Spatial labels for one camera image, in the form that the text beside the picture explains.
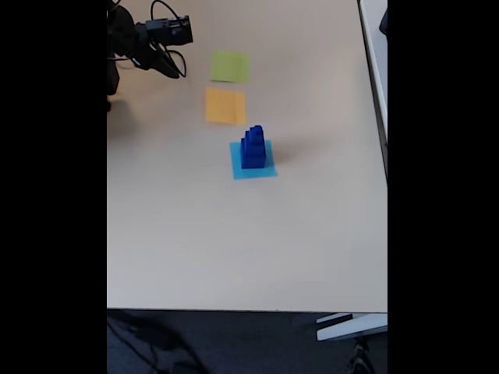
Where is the green paper square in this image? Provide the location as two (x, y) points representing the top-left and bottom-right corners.
(210, 49), (251, 85)

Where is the orange paper square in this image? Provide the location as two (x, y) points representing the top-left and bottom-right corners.
(204, 86), (247, 126)

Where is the light blue paper square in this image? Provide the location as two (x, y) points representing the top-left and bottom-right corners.
(229, 140), (278, 181)

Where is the large blue cube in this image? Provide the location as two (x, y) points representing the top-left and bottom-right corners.
(244, 130), (266, 156)

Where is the largest blue cube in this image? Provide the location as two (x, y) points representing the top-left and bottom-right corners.
(240, 139), (274, 171)

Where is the white side desk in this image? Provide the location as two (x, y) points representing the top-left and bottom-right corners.
(357, 0), (388, 180)

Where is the white table foot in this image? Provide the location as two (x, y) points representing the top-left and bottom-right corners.
(315, 312), (388, 343)

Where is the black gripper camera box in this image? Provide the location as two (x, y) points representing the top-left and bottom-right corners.
(144, 14), (195, 45)

